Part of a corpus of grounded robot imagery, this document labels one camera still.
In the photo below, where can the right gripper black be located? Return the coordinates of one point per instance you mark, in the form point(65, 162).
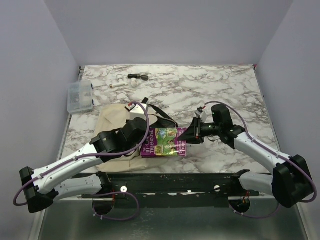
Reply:
point(194, 132)

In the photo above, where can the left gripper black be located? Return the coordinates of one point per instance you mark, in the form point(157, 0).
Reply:
point(142, 139)

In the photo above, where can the beige student backpack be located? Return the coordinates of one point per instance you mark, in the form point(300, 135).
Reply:
point(115, 116)

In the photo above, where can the Treehouse book purple cover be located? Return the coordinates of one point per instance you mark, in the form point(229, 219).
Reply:
point(163, 142)

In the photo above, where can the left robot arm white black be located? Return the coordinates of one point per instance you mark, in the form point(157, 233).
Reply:
point(42, 186)

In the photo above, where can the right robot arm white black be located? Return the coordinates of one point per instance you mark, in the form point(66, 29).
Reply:
point(289, 179)

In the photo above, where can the small white round cap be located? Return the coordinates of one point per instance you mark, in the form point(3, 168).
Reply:
point(134, 82)

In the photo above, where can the white plastic pipe fitting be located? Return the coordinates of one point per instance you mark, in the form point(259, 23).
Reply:
point(120, 82)

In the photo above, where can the black cylindrical tool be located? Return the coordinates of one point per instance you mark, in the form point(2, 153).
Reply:
point(138, 76)

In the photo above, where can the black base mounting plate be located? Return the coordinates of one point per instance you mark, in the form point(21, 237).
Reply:
point(172, 190)

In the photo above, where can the clear plastic organizer box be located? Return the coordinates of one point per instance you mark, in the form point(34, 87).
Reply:
point(80, 97)

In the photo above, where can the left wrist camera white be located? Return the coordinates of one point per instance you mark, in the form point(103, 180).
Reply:
point(135, 111)

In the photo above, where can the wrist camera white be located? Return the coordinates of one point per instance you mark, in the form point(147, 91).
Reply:
point(135, 111)
point(201, 114)

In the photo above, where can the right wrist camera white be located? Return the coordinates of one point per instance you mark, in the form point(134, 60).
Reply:
point(201, 114)

